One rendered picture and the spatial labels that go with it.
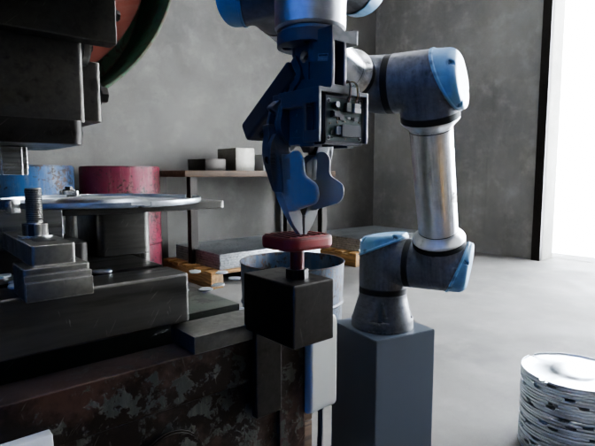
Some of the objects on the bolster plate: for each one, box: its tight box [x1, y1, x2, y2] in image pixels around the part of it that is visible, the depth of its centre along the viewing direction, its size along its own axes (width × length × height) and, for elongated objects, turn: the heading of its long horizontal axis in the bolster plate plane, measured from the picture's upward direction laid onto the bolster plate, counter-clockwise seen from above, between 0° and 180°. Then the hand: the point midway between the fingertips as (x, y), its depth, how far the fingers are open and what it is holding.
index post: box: [59, 187, 79, 238], centre depth 86 cm, size 3×3×10 cm
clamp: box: [3, 188, 94, 304], centre depth 52 cm, size 6×17×10 cm
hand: (297, 223), depth 54 cm, fingers closed, pressing on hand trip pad
